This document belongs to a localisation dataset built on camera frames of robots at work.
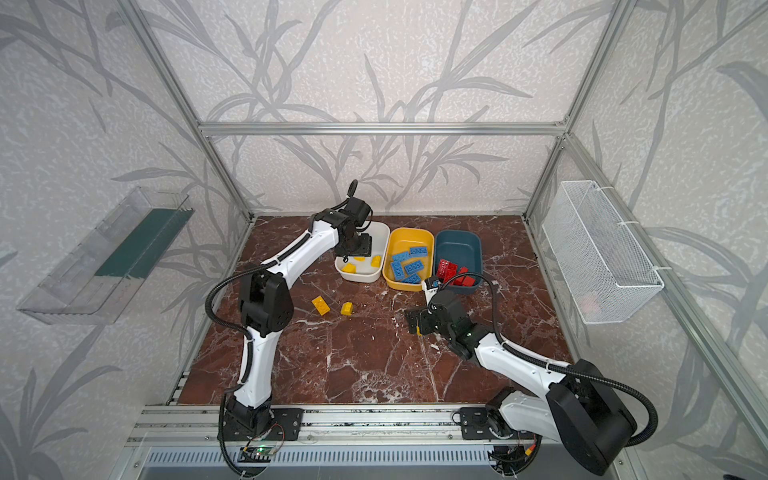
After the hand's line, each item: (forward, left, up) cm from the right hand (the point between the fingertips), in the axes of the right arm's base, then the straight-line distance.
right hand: (420, 299), depth 87 cm
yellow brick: (+17, +14, -5) cm, 23 cm away
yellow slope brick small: (0, +23, -6) cm, 24 cm away
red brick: (+9, -15, -5) cm, 18 cm away
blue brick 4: (+22, +6, -9) cm, 25 cm away
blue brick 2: (+15, +7, -4) cm, 17 cm away
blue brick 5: (+11, +2, -7) cm, 14 cm away
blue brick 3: (+16, +1, -6) cm, 17 cm away
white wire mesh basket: (-8, -37, +27) cm, 46 cm away
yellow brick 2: (+2, +31, -7) cm, 32 cm away
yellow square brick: (+9, +18, +8) cm, 21 cm away
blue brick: (+23, 0, -7) cm, 24 cm away
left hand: (+19, +17, +4) cm, 26 cm away
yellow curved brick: (+16, +23, -7) cm, 29 cm away
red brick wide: (+13, -9, -5) cm, 17 cm away
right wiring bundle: (-37, -22, -13) cm, 45 cm away
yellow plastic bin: (+27, +6, -5) cm, 28 cm away
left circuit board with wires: (-36, +39, -8) cm, 53 cm away
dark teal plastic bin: (+25, -17, -8) cm, 32 cm away
